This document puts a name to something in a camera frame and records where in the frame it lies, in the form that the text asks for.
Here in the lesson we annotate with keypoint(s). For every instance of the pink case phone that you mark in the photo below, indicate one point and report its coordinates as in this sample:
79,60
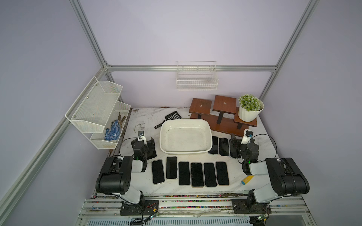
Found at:
224,149
222,173

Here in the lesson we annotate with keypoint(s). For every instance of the white wire wall basket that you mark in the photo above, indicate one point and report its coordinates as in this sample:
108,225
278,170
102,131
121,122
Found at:
196,75

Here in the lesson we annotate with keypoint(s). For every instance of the black phone placed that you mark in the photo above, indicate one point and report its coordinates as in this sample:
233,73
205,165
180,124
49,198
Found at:
171,167
197,176
184,173

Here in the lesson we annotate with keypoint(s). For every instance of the white case phone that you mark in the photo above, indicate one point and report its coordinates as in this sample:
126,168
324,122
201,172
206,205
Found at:
151,155

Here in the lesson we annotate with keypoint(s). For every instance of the white plastic storage box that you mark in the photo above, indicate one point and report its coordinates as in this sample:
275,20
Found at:
185,136

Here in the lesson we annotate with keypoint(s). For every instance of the light blue case phone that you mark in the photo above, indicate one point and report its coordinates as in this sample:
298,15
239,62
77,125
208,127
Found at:
210,175

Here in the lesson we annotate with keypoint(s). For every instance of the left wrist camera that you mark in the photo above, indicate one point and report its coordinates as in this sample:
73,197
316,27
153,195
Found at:
141,137

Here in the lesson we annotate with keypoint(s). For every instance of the black slotted tray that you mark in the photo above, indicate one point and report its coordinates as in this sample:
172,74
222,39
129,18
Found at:
172,116

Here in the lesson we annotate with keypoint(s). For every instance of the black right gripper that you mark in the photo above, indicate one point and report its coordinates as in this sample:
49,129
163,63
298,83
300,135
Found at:
233,137

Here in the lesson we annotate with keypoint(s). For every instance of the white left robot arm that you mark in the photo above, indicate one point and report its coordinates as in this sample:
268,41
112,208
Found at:
115,175

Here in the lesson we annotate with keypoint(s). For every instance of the clear case silver phone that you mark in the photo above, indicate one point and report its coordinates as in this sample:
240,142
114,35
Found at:
158,172

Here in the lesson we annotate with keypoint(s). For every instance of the black phone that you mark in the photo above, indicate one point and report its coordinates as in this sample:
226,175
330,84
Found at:
235,156

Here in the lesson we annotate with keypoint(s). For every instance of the green artificial plant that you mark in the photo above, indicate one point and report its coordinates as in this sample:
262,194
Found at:
250,103

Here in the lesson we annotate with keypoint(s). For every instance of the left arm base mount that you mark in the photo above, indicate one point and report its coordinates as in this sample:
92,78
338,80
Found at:
144,207

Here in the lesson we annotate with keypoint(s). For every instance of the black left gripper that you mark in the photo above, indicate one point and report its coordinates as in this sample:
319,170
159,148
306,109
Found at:
132,143

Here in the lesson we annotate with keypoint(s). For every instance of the blue yellow toy fork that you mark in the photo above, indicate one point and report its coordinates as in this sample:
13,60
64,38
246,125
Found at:
246,179

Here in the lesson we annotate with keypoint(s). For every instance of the blue case phone large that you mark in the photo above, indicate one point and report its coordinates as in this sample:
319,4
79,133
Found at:
215,147

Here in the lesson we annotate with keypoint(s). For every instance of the white mesh upper shelf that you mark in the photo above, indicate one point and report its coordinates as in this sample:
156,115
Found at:
92,110

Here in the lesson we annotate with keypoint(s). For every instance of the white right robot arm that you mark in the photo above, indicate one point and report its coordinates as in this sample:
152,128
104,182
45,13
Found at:
286,179

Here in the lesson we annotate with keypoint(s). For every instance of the white ribbed plant pot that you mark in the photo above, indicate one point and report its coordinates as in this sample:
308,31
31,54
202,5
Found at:
248,114

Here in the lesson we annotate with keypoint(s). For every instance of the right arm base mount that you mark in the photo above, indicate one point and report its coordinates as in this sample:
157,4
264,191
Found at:
250,206

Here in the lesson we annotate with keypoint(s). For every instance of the blue toy in shelf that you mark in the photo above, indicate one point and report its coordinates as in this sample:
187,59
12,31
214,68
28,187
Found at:
113,133

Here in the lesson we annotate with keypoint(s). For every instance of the brown wooden tiered stand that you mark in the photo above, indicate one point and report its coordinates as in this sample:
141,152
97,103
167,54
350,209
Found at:
221,115

